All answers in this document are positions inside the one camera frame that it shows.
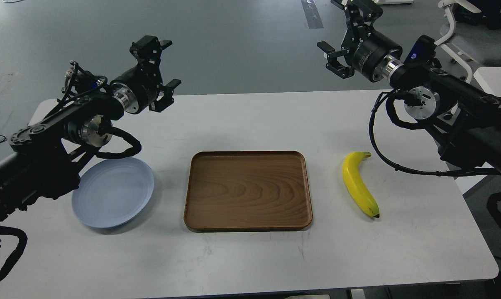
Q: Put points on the yellow banana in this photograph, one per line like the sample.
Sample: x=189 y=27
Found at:
x=356 y=186

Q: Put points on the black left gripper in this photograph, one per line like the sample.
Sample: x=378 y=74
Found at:
x=139 y=87

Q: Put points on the light blue plate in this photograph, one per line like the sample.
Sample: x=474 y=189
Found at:
x=113 y=192

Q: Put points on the white office chair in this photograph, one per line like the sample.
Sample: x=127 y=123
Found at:
x=468 y=43

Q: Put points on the white table base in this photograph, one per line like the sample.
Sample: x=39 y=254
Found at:
x=393 y=2

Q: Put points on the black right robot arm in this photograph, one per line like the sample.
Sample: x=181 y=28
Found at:
x=464 y=121

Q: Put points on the brown wooden tray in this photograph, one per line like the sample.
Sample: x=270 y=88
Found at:
x=244 y=191

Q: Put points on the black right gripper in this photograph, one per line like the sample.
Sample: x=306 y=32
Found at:
x=366 y=51

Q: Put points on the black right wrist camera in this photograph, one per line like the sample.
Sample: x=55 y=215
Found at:
x=423 y=51

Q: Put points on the white side table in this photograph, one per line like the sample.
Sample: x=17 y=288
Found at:
x=489 y=79

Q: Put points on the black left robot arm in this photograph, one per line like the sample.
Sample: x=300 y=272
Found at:
x=48 y=156

